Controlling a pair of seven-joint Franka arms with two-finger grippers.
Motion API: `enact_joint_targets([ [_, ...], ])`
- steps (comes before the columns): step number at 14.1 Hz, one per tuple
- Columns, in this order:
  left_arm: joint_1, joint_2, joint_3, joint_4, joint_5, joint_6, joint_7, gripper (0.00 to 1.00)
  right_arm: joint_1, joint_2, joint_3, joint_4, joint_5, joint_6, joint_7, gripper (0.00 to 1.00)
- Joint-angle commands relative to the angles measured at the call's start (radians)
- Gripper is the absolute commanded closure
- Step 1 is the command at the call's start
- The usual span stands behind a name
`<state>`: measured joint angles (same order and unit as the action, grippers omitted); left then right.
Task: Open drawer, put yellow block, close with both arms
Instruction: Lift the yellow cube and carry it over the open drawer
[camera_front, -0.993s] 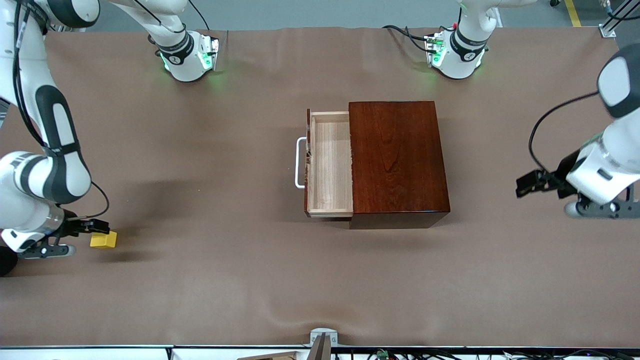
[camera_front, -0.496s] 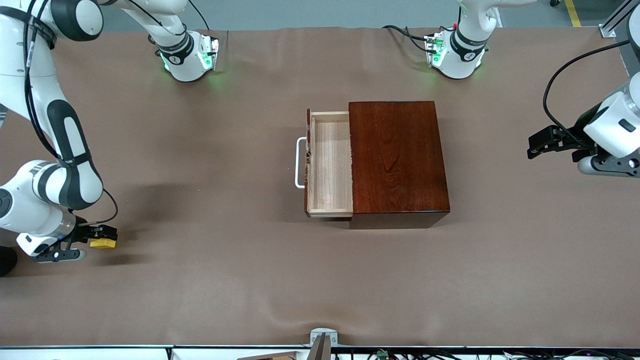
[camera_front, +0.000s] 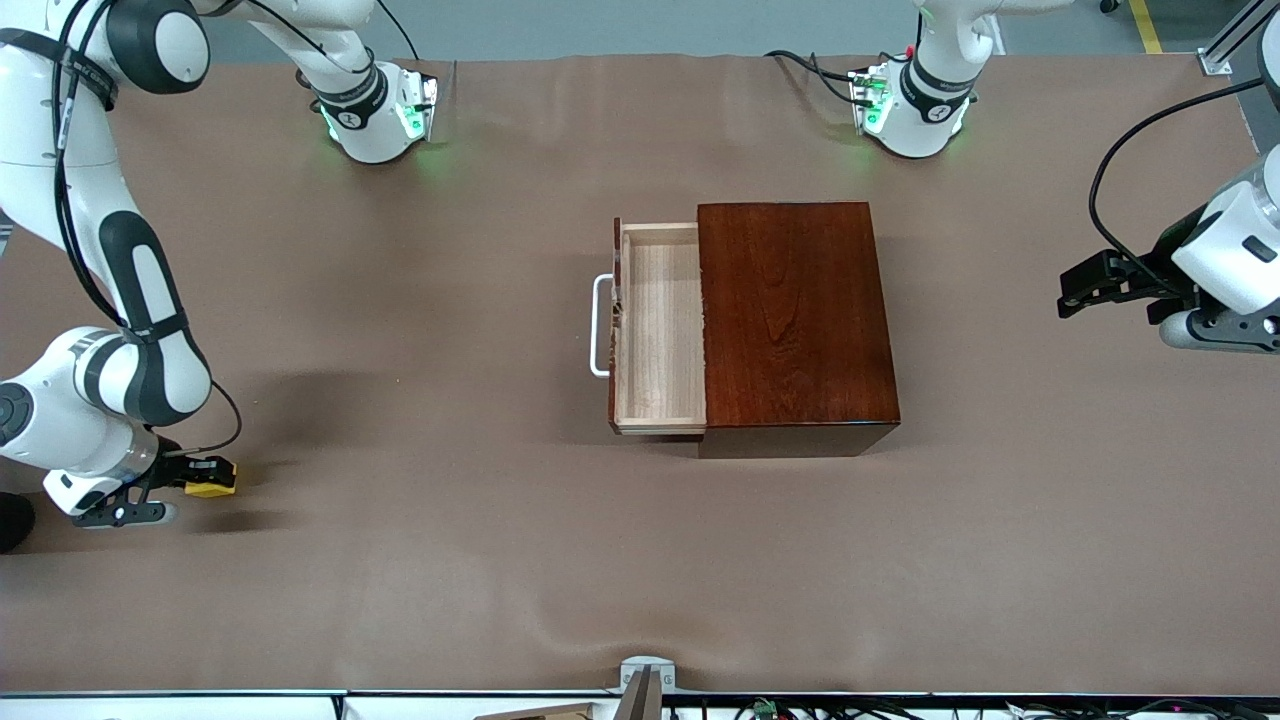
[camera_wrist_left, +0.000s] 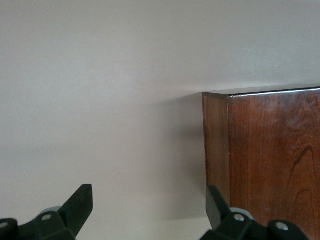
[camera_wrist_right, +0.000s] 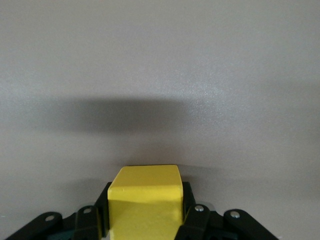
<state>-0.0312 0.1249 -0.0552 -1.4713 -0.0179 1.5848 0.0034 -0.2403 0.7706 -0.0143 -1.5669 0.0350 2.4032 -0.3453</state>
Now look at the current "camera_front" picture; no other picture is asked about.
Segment brown table cover cloth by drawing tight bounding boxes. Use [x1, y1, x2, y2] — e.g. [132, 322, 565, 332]
[0, 55, 1280, 696]

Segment aluminium frame profile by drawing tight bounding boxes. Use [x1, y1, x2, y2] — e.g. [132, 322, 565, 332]
[1198, 0, 1280, 77]

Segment black right arm base cable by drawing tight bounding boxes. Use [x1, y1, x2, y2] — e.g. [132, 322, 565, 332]
[375, 0, 421, 61]

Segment dark brown wooden cabinet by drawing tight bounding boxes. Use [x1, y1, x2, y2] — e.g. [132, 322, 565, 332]
[695, 201, 902, 460]

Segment grey metal clamp bracket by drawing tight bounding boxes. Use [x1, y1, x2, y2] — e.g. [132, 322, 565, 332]
[618, 655, 678, 720]

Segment black arm base cable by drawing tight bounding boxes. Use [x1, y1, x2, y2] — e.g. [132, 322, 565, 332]
[764, 49, 871, 107]
[375, 0, 421, 61]

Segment light wood drawer white handle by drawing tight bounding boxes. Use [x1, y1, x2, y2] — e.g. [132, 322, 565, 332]
[590, 218, 709, 437]

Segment black left arm base cable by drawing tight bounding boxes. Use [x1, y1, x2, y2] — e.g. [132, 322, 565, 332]
[764, 49, 871, 107]

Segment brown cardboard piece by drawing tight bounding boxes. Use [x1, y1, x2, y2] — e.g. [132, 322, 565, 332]
[474, 702, 593, 720]

